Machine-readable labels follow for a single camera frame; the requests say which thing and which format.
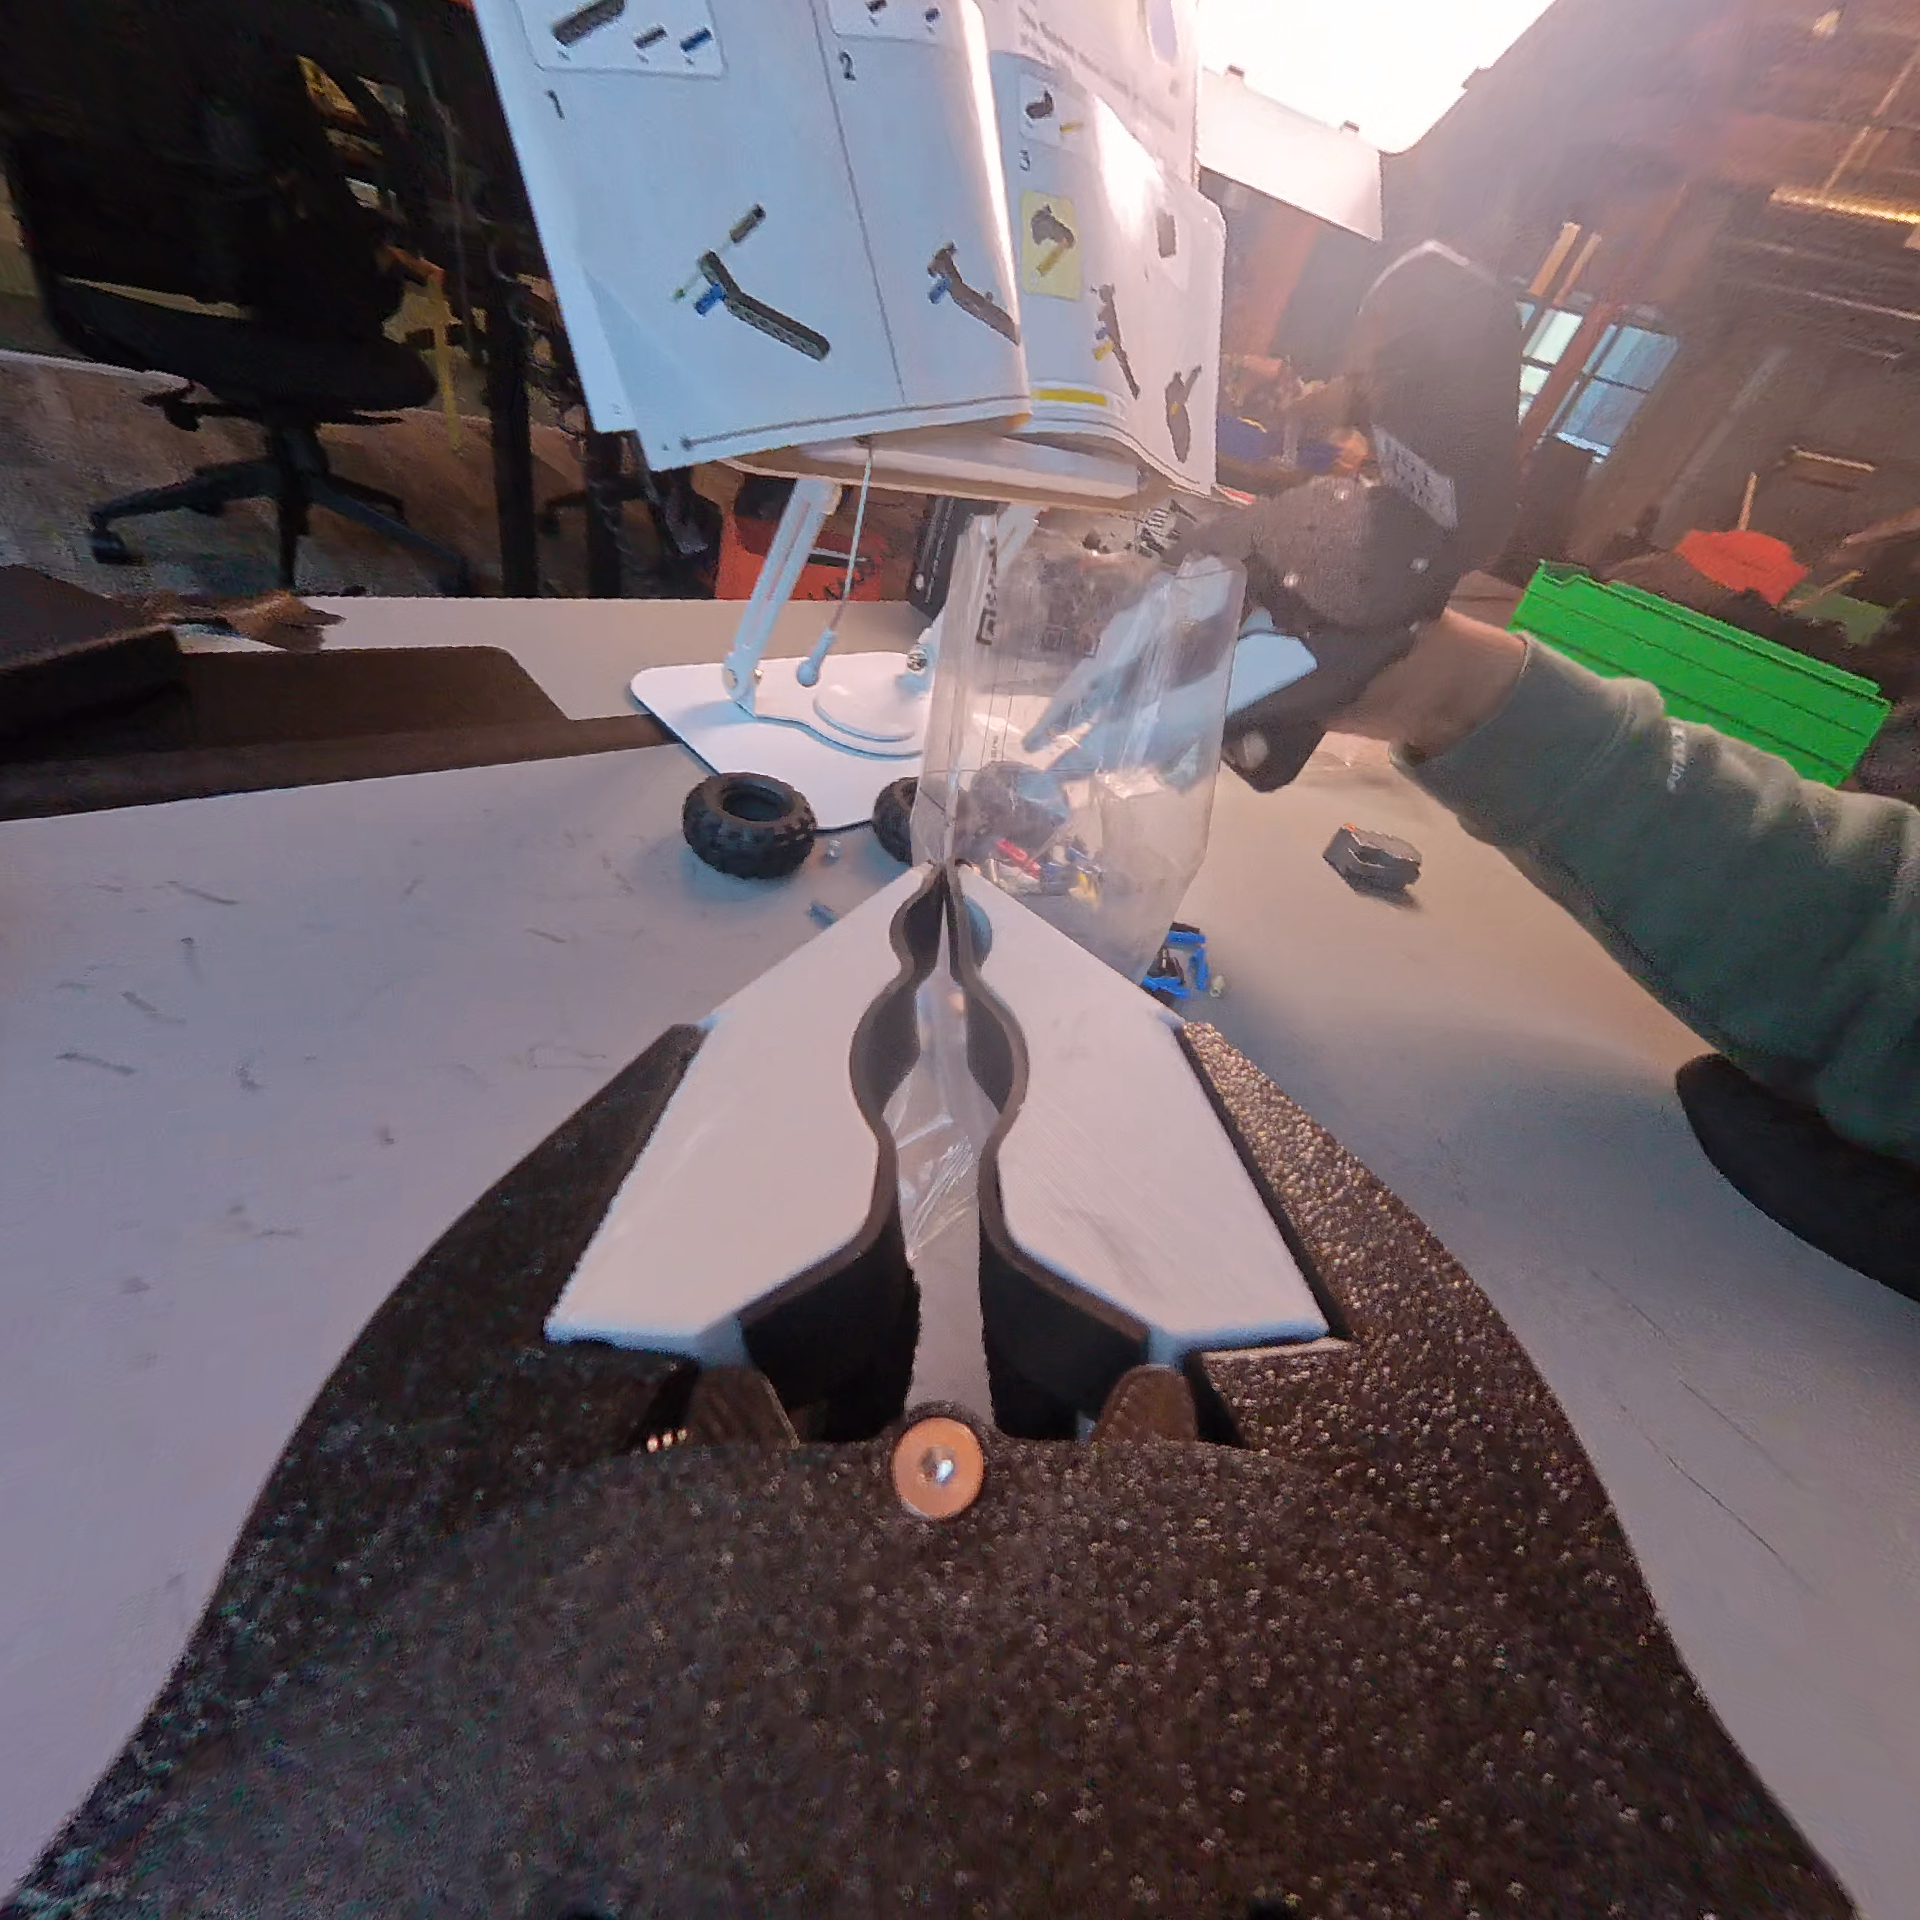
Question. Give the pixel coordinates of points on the grey desk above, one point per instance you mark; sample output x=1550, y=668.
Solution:
x=362, y=990

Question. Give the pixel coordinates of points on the white booklet stand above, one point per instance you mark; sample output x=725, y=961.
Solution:
x=796, y=706

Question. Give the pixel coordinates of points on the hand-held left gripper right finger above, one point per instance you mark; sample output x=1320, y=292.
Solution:
x=1157, y=1186

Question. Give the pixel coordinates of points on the small black toy part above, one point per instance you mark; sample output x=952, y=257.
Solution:
x=1373, y=864

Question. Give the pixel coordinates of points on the black toy tire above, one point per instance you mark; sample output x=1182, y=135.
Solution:
x=754, y=827
x=898, y=822

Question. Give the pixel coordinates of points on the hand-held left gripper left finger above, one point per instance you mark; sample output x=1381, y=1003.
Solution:
x=754, y=1171

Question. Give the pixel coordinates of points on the green plastic bin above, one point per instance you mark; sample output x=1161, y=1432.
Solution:
x=1712, y=677

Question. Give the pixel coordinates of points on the black chair armrest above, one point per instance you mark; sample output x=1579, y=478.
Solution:
x=1818, y=1171

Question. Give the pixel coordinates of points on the person's right hand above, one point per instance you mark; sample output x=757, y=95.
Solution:
x=1459, y=683

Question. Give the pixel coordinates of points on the small blue toy part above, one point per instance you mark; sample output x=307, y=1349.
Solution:
x=1181, y=966

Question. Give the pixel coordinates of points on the clear plastic bag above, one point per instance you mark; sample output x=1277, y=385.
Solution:
x=1111, y=690

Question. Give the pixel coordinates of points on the person's right forearm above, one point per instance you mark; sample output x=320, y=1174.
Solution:
x=1712, y=869

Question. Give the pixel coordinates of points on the building instruction booklet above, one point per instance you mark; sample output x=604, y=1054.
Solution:
x=871, y=239

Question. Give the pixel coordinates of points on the black office chair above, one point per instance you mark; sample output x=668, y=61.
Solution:
x=241, y=272

